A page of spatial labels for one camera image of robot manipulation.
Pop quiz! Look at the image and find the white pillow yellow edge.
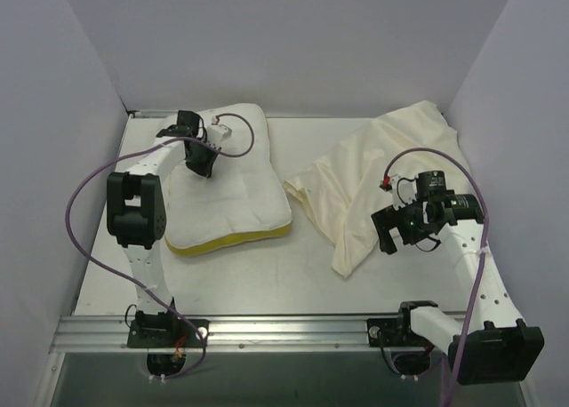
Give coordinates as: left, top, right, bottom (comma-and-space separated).
163, 103, 293, 256

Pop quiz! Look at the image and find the cream pillowcase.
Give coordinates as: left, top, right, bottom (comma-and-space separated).
284, 100, 468, 278

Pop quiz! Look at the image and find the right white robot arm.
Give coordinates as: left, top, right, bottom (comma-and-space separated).
372, 171, 545, 385

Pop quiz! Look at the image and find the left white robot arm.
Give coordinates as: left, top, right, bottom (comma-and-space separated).
107, 110, 217, 346

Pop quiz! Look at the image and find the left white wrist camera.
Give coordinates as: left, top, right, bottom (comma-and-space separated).
206, 116, 232, 145

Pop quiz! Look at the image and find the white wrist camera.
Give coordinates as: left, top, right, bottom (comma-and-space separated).
206, 116, 232, 145
380, 174, 417, 207

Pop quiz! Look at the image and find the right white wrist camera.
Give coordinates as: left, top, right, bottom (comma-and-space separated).
380, 174, 417, 207

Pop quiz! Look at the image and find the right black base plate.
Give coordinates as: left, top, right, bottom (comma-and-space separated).
365, 317, 434, 348

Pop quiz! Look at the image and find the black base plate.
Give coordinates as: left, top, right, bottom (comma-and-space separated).
365, 317, 434, 348
126, 312, 204, 349

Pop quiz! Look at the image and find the aluminium front rail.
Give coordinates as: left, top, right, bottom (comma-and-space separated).
51, 307, 463, 354

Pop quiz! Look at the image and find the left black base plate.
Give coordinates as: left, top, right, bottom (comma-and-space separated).
126, 312, 204, 349

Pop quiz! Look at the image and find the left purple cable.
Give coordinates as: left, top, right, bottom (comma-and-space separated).
64, 114, 255, 378

